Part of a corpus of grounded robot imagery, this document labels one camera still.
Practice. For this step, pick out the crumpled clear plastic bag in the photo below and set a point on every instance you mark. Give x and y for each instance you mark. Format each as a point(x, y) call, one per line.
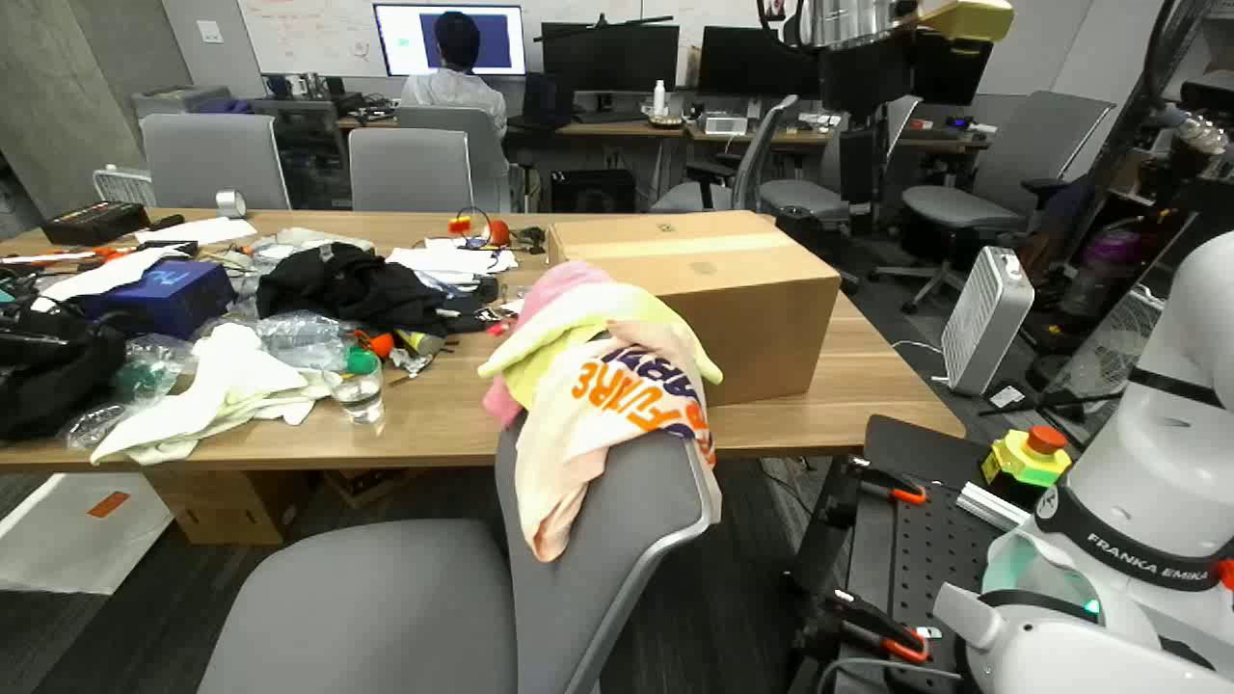
point(137, 381)

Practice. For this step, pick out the brown cardboard box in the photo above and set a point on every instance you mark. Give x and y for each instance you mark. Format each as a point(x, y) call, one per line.
point(758, 295)

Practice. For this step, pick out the black clothing pile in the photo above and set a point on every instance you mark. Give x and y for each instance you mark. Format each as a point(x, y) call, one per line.
point(348, 286)

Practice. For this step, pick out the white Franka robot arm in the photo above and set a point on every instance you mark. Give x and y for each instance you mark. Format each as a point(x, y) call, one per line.
point(1157, 466)

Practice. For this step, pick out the white papers stack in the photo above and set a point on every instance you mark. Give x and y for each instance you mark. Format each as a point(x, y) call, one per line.
point(445, 264)

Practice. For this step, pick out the white cloth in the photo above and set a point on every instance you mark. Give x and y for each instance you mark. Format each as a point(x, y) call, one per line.
point(227, 381)

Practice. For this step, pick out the dark blue box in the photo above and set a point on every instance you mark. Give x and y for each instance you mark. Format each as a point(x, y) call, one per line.
point(168, 295)

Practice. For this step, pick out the black bag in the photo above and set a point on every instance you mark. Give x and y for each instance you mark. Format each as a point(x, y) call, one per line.
point(53, 368)

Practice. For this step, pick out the black computer monitor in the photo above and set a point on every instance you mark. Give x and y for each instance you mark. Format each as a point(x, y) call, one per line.
point(929, 72)
point(610, 56)
point(758, 63)

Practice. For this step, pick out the pink shirt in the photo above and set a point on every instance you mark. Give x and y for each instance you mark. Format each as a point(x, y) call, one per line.
point(561, 281)

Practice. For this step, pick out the grey swivel chair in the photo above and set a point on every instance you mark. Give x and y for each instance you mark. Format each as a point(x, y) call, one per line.
point(989, 180)
point(752, 156)
point(823, 193)

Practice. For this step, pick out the monitor with lit blue screen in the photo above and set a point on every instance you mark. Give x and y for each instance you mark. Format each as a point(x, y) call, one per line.
point(400, 39)

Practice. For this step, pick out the dark green small object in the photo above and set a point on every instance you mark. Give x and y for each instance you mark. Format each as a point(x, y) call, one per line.
point(530, 239)

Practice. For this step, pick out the peach shirt with orange print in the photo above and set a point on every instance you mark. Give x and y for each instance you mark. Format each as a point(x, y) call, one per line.
point(584, 431)

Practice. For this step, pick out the yellow emergency stop button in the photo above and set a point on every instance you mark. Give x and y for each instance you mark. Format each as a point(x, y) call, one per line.
point(1026, 455)

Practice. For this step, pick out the white space heater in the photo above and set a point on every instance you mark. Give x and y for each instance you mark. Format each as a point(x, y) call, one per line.
point(985, 317)

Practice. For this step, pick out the black flat device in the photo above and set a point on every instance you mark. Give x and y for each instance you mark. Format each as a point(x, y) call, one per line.
point(94, 223)

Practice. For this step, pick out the white paper sheet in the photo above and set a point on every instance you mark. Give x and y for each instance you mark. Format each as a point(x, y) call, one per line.
point(111, 274)

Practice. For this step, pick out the seated person in grey shirt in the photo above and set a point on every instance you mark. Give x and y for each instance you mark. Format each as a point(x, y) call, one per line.
point(448, 92)

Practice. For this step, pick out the clear plastic bottle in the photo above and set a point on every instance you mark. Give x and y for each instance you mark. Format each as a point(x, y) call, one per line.
point(366, 389)

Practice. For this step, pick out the yellow wrist camera mount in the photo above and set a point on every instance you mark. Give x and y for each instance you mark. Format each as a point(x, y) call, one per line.
point(965, 17)

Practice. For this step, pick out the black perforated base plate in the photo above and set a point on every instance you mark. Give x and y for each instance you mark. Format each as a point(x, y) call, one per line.
point(929, 543)

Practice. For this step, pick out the grey office chair with metal frame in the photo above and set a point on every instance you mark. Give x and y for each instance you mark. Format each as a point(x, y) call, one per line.
point(389, 604)

